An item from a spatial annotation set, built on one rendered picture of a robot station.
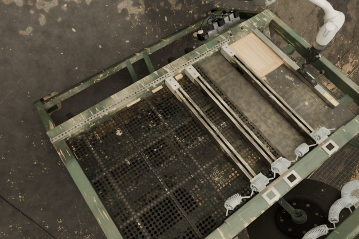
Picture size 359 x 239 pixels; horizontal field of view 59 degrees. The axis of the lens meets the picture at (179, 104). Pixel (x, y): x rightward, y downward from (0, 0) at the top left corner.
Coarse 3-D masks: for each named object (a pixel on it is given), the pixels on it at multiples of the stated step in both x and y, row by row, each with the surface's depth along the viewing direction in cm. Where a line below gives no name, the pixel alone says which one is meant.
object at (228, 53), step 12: (228, 48) 270; (228, 60) 272; (240, 60) 264; (240, 72) 265; (252, 72) 258; (252, 84) 260; (264, 84) 253; (264, 96) 254; (276, 96) 248; (276, 108) 249; (288, 108) 243; (288, 120) 244; (300, 120) 238; (300, 132) 239; (312, 132) 229; (324, 132) 216; (312, 144) 235
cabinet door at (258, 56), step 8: (240, 40) 282; (248, 40) 282; (256, 40) 282; (232, 48) 277; (240, 48) 277; (248, 48) 278; (256, 48) 278; (264, 48) 278; (240, 56) 273; (248, 56) 273; (256, 56) 274; (264, 56) 274; (272, 56) 274; (248, 64) 269; (256, 64) 269; (264, 64) 270; (272, 64) 270; (280, 64) 270; (256, 72) 265; (264, 72) 265
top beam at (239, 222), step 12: (348, 132) 231; (336, 144) 226; (312, 156) 221; (324, 156) 221; (300, 168) 216; (312, 168) 216; (300, 180) 212; (252, 204) 203; (264, 204) 203; (240, 216) 199; (252, 216) 199; (216, 228) 195; (228, 228) 195; (240, 228) 196
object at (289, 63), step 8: (256, 32) 284; (264, 40) 280; (272, 48) 276; (280, 56) 271; (288, 64) 268; (296, 72) 265; (304, 80) 262; (312, 88) 259; (320, 88) 256; (320, 96) 256; (328, 104) 254
